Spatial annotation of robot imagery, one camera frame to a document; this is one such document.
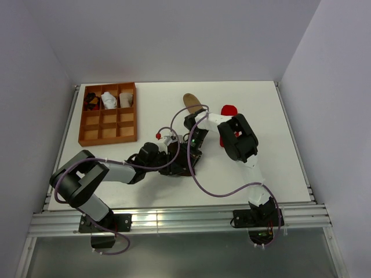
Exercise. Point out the orange compartment tray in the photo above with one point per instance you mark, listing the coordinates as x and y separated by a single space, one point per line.
109 126

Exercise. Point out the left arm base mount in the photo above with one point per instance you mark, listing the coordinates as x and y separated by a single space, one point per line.
105 233

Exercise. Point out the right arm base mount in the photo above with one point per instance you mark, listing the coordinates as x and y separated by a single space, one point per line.
263 223

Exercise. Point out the black red rolled sock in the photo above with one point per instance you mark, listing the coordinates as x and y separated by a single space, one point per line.
91 102

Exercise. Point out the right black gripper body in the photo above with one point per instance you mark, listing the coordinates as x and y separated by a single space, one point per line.
195 143

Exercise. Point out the tan ribbed sock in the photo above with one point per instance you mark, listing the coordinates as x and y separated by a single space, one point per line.
192 104

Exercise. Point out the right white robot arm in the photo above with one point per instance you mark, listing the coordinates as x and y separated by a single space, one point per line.
240 144

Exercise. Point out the white rolled sock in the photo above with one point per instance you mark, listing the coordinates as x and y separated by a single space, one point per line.
109 101

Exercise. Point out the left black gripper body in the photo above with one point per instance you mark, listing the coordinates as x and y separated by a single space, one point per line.
162 157

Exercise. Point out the red patterned sock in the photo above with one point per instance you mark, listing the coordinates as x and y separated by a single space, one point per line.
225 135

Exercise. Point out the beige rolled sock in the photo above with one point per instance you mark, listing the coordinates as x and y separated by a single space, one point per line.
126 100

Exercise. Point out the aluminium front rail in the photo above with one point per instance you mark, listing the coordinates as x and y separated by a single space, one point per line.
177 220

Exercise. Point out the dark brown striped sock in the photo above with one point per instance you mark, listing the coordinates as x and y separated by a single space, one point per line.
181 171

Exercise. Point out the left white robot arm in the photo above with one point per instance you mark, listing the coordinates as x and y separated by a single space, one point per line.
76 182

